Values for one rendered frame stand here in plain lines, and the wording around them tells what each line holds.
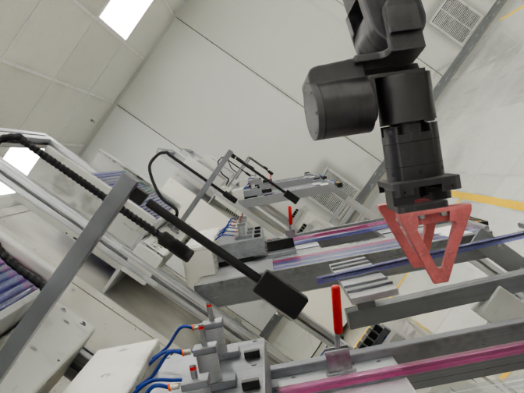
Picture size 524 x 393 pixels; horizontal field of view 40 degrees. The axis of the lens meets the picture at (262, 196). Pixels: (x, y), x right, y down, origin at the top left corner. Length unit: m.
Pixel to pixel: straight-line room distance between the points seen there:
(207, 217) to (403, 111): 4.59
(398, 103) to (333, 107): 0.07
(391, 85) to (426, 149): 0.07
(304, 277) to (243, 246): 0.36
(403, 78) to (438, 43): 7.95
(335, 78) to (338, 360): 0.38
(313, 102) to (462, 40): 8.05
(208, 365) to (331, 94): 0.29
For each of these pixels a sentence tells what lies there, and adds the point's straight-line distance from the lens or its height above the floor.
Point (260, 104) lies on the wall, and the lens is 8.35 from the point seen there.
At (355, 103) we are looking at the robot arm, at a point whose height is 1.22.
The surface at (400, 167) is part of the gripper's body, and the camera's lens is 0.72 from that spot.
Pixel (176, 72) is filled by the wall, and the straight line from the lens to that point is 8.44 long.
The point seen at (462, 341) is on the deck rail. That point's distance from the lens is 0.98.
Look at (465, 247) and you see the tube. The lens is 1.27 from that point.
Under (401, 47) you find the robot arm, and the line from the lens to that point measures 0.72.
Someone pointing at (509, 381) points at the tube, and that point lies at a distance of 0.80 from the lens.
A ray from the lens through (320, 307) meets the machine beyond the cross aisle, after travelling 5.37.
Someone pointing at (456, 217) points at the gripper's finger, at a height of 1.08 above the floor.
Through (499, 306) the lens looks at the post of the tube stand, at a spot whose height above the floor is 0.80.
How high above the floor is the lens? 1.26
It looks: 2 degrees down
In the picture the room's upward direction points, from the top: 55 degrees counter-clockwise
